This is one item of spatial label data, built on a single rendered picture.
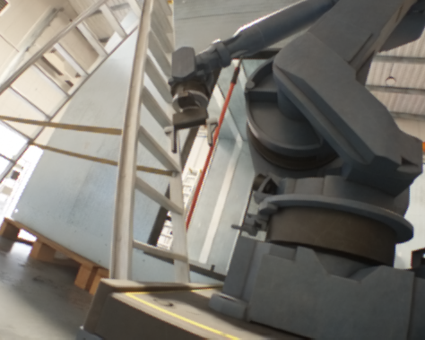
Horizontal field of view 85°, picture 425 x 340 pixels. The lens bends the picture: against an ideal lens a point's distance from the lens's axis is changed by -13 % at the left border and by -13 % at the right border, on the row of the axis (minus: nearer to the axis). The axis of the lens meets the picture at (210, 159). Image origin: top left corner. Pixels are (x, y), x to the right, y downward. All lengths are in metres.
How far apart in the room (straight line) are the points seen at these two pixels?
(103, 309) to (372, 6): 1.01
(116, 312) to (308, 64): 0.58
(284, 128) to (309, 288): 0.42
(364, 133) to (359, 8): 0.53
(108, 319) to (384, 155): 0.50
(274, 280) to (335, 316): 0.12
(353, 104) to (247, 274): 0.41
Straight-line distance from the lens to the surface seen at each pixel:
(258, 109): 0.79
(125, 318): 0.38
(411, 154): 0.59
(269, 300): 0.51
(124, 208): 0.93
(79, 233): 2.19
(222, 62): 1.14
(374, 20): 0.94
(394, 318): 0.55
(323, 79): 0.60
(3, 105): 11.52
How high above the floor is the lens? 0.43
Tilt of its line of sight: 21 degrees up
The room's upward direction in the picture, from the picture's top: 19 degrees clockwise
